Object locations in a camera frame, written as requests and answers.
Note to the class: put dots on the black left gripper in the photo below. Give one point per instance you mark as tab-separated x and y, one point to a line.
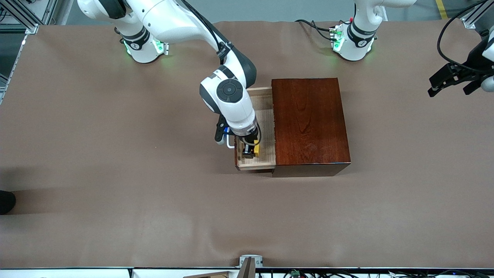
471	61

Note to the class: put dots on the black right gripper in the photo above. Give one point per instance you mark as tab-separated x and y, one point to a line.
251	139

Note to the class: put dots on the yellow block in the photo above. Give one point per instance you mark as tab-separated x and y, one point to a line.
256	150

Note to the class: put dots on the light wooden drawer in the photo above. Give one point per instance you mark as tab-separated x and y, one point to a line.
266	127

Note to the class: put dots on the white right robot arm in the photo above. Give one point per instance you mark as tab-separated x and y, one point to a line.
227	104

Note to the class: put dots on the black caster wheel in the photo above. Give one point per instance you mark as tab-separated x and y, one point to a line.
484	33

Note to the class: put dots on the aluminium profile beam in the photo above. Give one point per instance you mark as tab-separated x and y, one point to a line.
469	21

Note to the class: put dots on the dark brown wooden cabinet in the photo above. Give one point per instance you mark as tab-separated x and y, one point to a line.
312	127

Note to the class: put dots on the brown table cover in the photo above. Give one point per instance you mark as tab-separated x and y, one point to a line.
115	173

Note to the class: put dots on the black round object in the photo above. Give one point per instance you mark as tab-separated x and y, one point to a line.
5	202

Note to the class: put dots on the grey metal bracket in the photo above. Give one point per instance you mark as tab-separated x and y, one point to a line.
245	256

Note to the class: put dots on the aluminium profile frame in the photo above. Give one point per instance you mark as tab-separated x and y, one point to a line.
32	27

